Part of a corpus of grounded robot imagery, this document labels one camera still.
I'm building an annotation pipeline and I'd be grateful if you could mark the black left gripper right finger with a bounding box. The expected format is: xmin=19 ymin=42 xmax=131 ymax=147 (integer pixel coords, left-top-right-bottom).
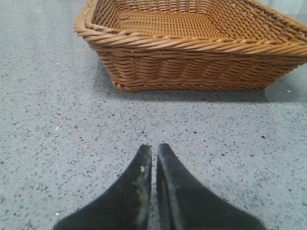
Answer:
xmin=156 ymin=144 xmax=265 ymax=230

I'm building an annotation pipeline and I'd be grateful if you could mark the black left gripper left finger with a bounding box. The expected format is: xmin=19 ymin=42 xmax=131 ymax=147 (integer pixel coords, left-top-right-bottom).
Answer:
xmin=53 ymin=145 xmax=152 ymax=230

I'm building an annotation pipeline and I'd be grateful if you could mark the brown wicker basket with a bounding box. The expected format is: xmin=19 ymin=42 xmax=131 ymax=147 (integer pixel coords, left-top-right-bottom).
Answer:
xmin=74 ymin=0 xmax=307 ymax=92

